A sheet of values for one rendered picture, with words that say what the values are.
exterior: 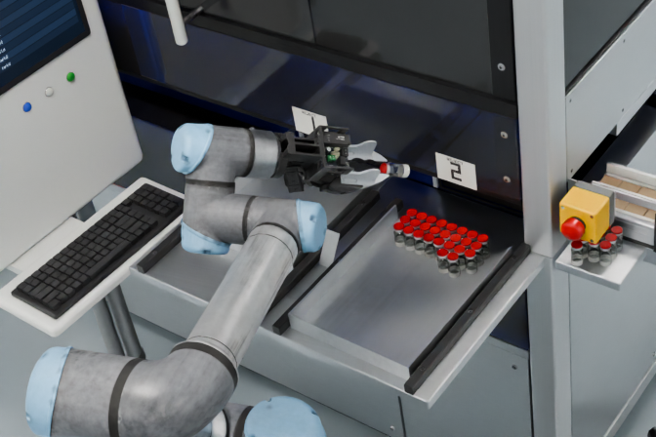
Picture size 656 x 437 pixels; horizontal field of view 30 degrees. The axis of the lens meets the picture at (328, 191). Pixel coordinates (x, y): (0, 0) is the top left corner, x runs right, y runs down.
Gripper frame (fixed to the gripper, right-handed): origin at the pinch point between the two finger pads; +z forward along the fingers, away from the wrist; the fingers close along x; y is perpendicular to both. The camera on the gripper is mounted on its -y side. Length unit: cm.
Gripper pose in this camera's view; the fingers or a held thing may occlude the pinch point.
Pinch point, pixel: (378, 169)
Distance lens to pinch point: 200.0
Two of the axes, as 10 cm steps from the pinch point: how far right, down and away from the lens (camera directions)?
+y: 4.4, -3.6, -8.2
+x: -1.1, -9.3, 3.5
